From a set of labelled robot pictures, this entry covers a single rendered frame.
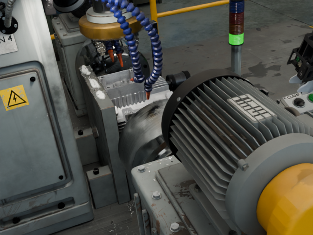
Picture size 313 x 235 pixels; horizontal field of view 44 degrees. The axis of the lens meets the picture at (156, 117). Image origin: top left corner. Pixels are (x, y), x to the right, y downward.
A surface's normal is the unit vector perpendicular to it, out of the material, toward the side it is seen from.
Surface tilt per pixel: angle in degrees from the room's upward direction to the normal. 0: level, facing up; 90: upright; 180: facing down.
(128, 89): 90
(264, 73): 0
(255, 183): 78
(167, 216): 0
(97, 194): 90
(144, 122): 28
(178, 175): 0
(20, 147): 90
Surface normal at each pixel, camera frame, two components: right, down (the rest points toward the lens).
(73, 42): 0.36, 0.47
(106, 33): -0.06, 0.53
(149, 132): -0.57, -0.58
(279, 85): -0.09, -0.84
